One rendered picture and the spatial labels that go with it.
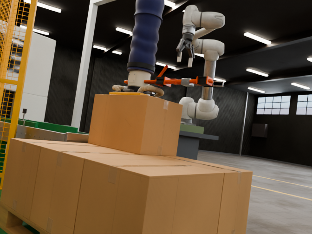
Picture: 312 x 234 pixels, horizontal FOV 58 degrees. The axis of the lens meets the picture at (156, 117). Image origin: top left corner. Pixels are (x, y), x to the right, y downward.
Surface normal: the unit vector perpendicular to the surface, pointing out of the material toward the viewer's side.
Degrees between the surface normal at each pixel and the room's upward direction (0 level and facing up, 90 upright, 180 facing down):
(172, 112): 90
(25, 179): 90
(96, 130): 90
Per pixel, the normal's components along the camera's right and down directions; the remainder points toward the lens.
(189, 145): 0.47, 0.01
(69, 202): -0.64, -0.13
